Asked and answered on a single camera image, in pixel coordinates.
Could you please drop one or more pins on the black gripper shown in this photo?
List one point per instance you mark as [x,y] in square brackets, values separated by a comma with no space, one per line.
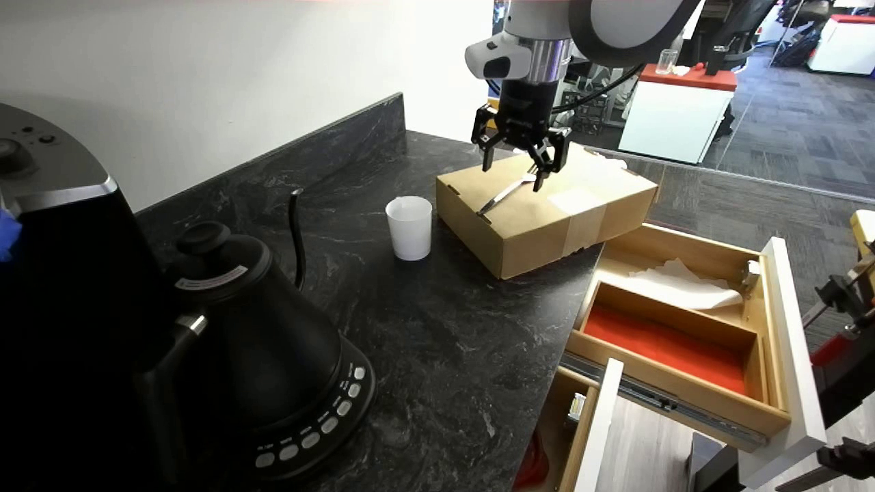
[526,108]

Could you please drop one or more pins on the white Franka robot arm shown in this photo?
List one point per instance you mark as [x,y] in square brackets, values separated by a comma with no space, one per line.
[630,24]

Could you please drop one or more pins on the red drawer liner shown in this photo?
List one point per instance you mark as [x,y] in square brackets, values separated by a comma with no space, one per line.
[671,346]

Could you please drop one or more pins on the partly open wooden drawer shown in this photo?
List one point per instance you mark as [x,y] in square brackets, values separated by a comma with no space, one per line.
[597,439]

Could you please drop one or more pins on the open wooden drawer white front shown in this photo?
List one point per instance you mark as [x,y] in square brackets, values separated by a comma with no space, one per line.
[793,356]

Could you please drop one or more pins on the brown cardboard box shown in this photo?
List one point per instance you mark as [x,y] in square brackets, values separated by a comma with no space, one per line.
[537,229]

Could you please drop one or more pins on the small white cup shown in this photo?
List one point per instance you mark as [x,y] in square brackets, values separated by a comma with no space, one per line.
[407,234]

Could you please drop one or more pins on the white cabinet with red top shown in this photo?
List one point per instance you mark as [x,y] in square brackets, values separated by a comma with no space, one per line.
[847,44]
[674,118]

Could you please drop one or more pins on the white paper towel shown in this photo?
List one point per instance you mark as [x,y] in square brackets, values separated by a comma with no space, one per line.
[685,285]

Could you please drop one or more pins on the black kettle base with buttons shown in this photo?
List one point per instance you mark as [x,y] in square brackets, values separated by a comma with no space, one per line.
[341,412]

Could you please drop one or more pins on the black gooseneck kettle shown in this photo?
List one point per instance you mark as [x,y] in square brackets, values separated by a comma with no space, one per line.
[262,346]

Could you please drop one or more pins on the light wooden board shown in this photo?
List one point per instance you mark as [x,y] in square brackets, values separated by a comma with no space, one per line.
[865,237]

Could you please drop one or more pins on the black and red stand clamp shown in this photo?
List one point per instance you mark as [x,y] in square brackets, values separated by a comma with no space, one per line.
[847,365]

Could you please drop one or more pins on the black coffee maker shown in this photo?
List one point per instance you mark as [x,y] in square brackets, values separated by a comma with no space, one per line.
[72,319]

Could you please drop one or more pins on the blue object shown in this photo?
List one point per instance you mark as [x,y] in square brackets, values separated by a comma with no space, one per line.
[6,237]

